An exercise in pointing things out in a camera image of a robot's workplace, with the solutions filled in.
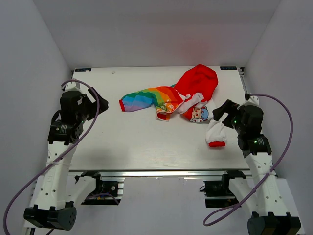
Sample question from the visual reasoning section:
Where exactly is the blue table label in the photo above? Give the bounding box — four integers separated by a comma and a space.
74, 68, 91, 72
220, 66, 237, 70

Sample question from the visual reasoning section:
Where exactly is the red rainbow children's jacket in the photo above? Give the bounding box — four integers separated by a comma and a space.
119, 64, 227, 148

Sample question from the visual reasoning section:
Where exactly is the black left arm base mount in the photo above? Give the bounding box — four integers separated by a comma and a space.
75, 171, 121, 205

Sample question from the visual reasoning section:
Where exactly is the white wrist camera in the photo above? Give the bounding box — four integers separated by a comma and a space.
61, 81, 95, 102
237, 94, 260, 110

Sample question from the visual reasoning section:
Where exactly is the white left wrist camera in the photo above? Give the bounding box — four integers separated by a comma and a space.
61, 81, 95, 102

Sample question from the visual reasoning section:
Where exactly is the blue left table label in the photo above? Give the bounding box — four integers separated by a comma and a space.
74, 68, 91, 72

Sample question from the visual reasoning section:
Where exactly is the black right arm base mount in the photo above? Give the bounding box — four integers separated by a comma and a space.
199, 170, 246, 208

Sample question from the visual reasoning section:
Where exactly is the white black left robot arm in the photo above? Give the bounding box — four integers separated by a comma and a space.
23, 88, 108, 231

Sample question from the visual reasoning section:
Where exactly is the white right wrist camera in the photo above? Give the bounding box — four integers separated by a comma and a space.
237, 94, 260, 110

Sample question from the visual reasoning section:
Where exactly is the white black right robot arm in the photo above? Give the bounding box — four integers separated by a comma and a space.
213, 96, 301, 235

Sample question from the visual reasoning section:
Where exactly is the blue right table label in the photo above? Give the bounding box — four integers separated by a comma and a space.
220, 66, 237, 70

